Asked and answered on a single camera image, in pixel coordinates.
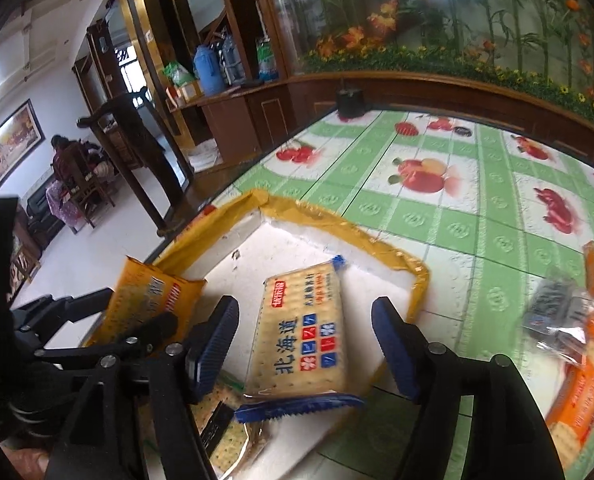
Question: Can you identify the dark snack packet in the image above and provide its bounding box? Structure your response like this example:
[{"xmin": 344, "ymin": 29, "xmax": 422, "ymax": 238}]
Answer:
[{"xmin": 522, "ymin": 267, "xmax": 594, "ymax": 361}]

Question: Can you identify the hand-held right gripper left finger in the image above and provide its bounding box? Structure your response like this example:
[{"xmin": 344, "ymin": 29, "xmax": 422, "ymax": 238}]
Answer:
[{"xmin": 44, "ymin": 296, "xmax": 241, "ymax": 480}]

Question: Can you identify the green snack bag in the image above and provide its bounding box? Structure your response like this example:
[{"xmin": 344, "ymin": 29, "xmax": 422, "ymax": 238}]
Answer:
[{"xmin": 161, "ymin": 61, "xmax": 198, "ymax": 88}]

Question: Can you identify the clear blue water bottle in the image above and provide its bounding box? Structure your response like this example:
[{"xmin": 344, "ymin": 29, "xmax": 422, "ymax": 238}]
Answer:
[{"xmin": 219, "ymin": 30, "xmax": 245, "ymax": 86}]

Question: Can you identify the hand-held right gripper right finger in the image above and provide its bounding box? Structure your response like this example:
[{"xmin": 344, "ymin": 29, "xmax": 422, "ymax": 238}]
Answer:
[{"xmin": 371, "ymin": 297, "xmax": 565, "ymax": 480}]

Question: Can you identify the blue-edged cracker packet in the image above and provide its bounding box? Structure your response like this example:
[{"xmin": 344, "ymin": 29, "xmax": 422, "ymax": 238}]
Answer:
[{"xmin": 234, "ymin": 255, "xmax": 368, "ymax": 423}]

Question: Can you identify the green and white bag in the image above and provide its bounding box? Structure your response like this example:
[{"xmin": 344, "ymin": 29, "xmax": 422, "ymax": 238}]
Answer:
[{"xmin": 254, "ymin": 35, "xmax": 280, "ymax": 83}]

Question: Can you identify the dark wooden chair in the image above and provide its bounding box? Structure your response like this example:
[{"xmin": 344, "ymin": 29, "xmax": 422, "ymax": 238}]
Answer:
[{"xmin": 76, "ymin": 87, "xmax": 213, "ymax": 238}]

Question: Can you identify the green fruit print tablecloth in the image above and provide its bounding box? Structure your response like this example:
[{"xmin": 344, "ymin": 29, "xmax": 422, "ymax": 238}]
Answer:
[{"xmin": 167, "ymin": 107, "xmax": 594, "ymax": 480}]

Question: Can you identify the small cardboard box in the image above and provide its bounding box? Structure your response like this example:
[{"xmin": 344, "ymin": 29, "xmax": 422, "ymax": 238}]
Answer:
[{"xmin": 174, "ymin": 80, "xmax": 203, "ymax": 101}]

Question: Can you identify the yellow cracker packet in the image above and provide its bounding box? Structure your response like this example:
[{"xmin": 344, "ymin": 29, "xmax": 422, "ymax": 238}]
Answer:
[{"xmin": 84, "ymin": 256, "xmax": 208, "ymax": 356}]

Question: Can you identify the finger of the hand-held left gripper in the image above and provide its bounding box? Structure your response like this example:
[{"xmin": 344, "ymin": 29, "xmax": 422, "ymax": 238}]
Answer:
[
  {"xmin": 11, "ymin": 287, "xmax": 115, "ymax": 342},
  {"xmin": 34, "ymin": 312, "xmax": 179, "ymax": 367}
]

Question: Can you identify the flower print glass panel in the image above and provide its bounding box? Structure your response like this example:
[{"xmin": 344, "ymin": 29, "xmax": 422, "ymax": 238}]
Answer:
[{"xmin": 264, "ymin": 0, "xmax": 594, "ymax": 126}]

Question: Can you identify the framed wall painting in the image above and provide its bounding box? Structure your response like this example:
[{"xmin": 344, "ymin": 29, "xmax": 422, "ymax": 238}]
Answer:
[{"xmin": 0, "ymin": 99, "xmax": 45, "ymax": 200}]

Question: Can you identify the white sack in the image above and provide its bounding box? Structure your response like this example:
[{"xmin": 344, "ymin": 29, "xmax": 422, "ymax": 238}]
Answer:
[{"xmin": 187, "ymin": 140, "xmax": 223, "ymax": 173}]

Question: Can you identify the small black cup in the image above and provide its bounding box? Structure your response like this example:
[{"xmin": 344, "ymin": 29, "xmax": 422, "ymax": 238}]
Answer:
[{"xmin": 337, "ymin": 87, "xmax": 365, "ymax": 118}]

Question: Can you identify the black sofa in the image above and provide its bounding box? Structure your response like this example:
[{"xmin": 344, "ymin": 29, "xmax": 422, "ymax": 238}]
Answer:
[{"xmin": 26, "ymin": 180, "xmax": 63, "ymax": 251}]

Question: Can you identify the white foam box yellow tape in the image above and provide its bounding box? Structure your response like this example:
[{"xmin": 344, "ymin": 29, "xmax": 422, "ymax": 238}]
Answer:
[{"xmin": 84, "ymin": 189, "xmax": 433, "ymax": 480}]

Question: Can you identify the brown wooden cabinet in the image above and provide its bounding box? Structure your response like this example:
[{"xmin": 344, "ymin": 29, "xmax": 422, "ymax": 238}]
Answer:
[{"xmin": 72, "ymin": 0, "xmax": 594, "ymax": 171}]

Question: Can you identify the clear cracker packet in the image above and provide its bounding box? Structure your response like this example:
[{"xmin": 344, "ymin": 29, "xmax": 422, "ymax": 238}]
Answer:
[{"xmin": 192, "ymin": 370, "xmax": 273, "ymax": 478}]

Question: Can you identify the blue thermos jug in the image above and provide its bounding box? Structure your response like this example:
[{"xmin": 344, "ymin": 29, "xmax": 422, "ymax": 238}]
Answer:
[{"xmin": 193, "ymin": 45, "xmax": 223, "ymax": 96}]

